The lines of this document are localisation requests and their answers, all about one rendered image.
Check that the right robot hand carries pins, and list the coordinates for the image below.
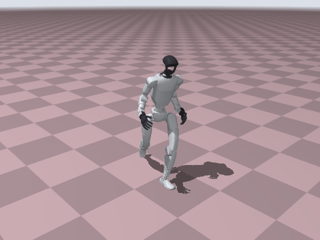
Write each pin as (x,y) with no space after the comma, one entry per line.
(144,120)

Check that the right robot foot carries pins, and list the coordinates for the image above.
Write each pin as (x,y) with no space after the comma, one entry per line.
(142,153)

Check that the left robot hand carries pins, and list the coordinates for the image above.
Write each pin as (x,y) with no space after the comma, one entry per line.
(183,115)

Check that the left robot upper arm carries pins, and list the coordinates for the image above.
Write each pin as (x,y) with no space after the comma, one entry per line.
(180,81)

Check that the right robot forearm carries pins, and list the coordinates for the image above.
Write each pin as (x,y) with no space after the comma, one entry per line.
(141,106)

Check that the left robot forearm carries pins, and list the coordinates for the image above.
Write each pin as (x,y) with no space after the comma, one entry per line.
(176,104)

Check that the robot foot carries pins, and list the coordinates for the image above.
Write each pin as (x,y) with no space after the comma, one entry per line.
(167,184)
(142,153)

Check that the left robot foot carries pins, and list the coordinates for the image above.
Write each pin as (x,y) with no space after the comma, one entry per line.
(167,184)

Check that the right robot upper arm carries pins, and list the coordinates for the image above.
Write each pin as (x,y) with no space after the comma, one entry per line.
(149,84)

